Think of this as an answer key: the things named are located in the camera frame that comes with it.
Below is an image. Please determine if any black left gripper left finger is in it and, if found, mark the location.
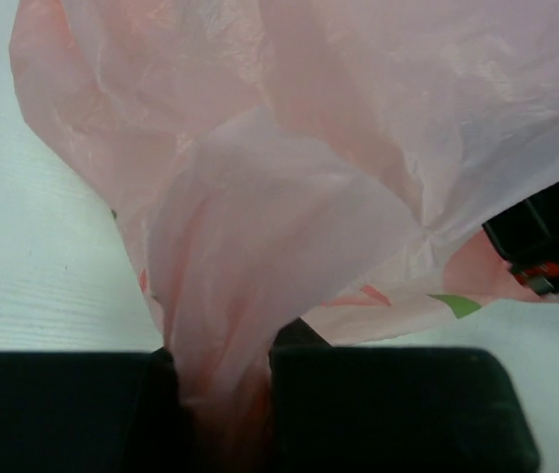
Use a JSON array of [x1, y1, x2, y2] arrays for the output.
[[0, 350, 193, 472]]

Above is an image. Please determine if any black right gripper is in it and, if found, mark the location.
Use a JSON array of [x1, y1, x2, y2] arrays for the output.
[[483, 182, 559, 296]]

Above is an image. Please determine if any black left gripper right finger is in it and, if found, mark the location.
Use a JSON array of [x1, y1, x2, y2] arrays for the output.
[[269, 320, 541, 472]]

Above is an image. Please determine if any pink plastic bag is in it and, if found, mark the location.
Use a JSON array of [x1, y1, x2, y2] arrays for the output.
[[9, 1, 559, 472]]

